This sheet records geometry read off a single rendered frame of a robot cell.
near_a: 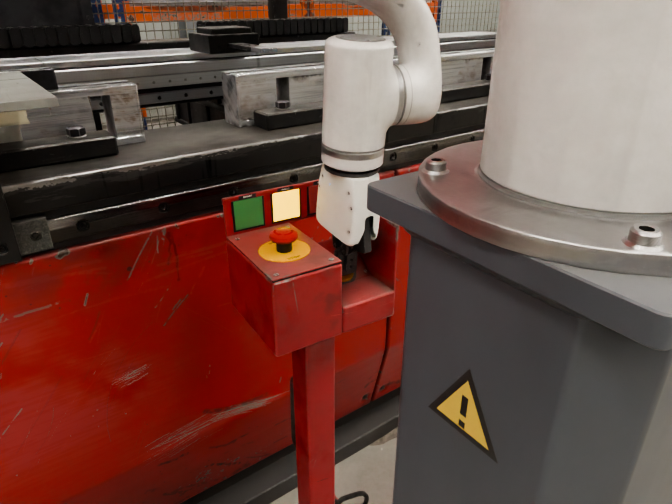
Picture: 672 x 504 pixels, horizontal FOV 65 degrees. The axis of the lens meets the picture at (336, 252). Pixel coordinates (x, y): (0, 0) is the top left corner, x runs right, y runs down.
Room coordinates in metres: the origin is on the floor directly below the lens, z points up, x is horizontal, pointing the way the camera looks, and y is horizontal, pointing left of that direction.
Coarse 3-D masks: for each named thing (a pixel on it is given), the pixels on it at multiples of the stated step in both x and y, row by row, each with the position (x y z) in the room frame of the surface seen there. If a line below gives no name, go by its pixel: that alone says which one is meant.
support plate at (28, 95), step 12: (12, 72) 0.79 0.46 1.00; (0, 84) 0.68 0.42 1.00; (12, 84) 0.68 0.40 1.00; (24, 84) 0.68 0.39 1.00; (36, 84) 0.68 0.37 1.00; (0, 96) 0.60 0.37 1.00; (12, 96) 0.60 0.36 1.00; (24, 96) 0.60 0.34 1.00; (36, 96) 0.60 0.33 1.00; (48, 96) 0.60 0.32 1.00; (0, 108) 0.56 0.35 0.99; (12, 108) 0.57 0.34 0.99; (24, 108) 0.57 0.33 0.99; (36, 108) 0.58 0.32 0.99
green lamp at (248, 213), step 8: (240, 200) 0.72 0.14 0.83; (248, 200) 0.72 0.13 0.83; (256, 200) 0.73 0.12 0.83; (240, 208) 0.72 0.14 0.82; (248, 208) 0.72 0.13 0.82; (256, 208) 0.73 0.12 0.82; (240, 216) 0.72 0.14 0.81; (248, 216) 0.72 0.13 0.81; (256, 216) 0.73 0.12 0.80; (240, 224) 0.72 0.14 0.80; (248, 224) 0.72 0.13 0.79; (256, 224) 0.73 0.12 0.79
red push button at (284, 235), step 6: (282, 228) 0.67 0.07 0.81; (288, 228) 0.67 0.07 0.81; (270, 234) 0.66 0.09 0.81; (276, 234) 0.65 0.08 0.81; (282, 234) 0.65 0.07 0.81; (288, 234) 0.65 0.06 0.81; (294, 234) 0.65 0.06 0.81; (276, 240) 0.64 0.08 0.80; (282, 240) 0.64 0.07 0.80; (288, 240) 0.64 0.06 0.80; (294, 240) 0.65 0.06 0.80; (276, 246) 0.66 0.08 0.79; (282, 246) 0.65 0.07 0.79; (288, 246) 0.65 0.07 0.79; (282, 252) 0.65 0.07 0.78
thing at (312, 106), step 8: (296, 104) 1.06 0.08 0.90; (304, 104) 1.06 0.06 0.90; (312, 104) 1.06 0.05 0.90; (320, 104) 1.06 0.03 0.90; (256, 112) 1.00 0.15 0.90; (264, 112) 0.98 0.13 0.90; (272, 112) 0.98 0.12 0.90; (280, 112) 0.98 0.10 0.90; (288, 112) 0.99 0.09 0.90; (296, 112) 1.00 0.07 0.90; (304, 112) 1.01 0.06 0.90; (312, 112) 1.02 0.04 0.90; (320, 112) 1.03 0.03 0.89; (256, 120) 1.00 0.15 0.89; (264, 120) 0.97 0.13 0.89; (272, 120) 0.97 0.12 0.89; (280, 120) 0.98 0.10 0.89; (288, 120) 0.99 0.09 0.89; (296, 120) 1.00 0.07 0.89; (304, 120) 1.01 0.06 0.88; (312, 120) 1.02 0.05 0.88; (320, 120) 1.03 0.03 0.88; (264, 128) 0.98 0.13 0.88; (272, 128) 0.97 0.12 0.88; (280, 128) 0.98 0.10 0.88
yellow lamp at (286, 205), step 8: (280, 192) 0.75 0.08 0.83; (288, 192) 0.76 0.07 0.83; (296, 192) 0.77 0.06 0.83; (280, 200) 0.75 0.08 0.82; (288, 200) 0.76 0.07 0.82; (296, 200) 0.76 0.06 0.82; (280, 208) 0.75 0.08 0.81; (288, 208) 0.76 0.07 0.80; (296, 208) 0.76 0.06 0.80; (280, 216) 0.75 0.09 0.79; (288, 216) 0.76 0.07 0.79; (296, 216) 0.76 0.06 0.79
